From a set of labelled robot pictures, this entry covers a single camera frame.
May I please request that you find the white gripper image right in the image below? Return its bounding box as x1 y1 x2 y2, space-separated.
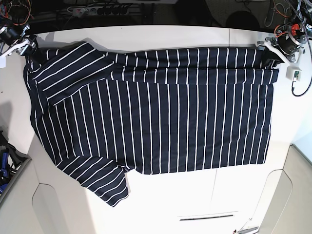
255 40 305 70

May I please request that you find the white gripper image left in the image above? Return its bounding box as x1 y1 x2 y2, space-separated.
0 35 44 64

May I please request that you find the navy white striped T-shirt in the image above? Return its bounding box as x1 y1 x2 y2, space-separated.
23 42 279 206

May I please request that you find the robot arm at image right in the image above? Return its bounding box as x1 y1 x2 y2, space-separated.
256 0 312 67

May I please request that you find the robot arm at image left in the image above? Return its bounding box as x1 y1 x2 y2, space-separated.
0 0 47 68

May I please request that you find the black round stool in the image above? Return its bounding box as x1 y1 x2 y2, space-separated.
225 11 260 31

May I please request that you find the white power strip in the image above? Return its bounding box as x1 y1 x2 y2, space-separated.
67 5 129 18

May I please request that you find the grey bin with blue items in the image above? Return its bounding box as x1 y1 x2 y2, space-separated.
0 130 31 206

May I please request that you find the small metal stand bottom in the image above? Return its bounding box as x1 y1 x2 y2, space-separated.
232 218 259 234

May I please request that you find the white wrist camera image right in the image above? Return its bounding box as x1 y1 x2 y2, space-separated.
286 66 302 81

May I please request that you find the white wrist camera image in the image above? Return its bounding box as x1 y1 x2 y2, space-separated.
0 57 6 68
286 66 302 81

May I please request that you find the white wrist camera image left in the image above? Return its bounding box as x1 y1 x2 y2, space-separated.
0 57 6 68

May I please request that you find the grey coiled cables background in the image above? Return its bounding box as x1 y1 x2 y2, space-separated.
263 0 298 33

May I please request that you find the black camera cable image right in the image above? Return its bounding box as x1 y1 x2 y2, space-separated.
293 39 312 96

